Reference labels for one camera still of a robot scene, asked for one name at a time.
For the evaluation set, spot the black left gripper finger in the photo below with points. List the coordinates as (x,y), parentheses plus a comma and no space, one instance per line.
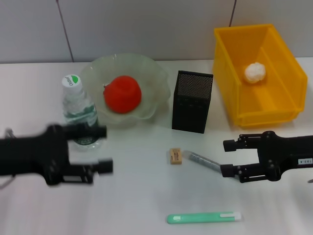
(97,167)
(90,132)

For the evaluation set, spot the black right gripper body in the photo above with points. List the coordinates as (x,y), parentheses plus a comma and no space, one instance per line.
(286,156)

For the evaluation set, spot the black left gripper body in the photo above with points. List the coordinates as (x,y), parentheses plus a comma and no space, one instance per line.
(31,156)

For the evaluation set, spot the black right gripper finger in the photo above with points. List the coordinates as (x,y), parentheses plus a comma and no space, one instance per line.
(232,144)
(234,171)

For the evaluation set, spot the clear green-label water bottle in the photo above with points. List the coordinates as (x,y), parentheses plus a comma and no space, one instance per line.
(75,102)

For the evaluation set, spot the red-orange fruit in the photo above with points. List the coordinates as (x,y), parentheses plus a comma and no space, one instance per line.
(123,94)

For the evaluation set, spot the green pen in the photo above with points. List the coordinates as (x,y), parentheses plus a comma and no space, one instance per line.
(195,218)

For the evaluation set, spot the white paper ball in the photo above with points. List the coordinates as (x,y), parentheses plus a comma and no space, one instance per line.
(255,73)

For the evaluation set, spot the grey glitter pen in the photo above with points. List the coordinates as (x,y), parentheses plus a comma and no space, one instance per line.
(200,159)

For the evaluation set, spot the black mesh pen holder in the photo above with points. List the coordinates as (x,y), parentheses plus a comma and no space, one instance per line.
(189,115)

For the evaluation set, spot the small beige eraser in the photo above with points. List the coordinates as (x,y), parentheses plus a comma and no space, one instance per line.
(175,156)

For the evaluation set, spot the pale green glass fruit plate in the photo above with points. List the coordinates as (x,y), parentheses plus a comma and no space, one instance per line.
(151,78)

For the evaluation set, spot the yellow plastic bin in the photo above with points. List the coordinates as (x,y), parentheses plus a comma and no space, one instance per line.
(269,102)

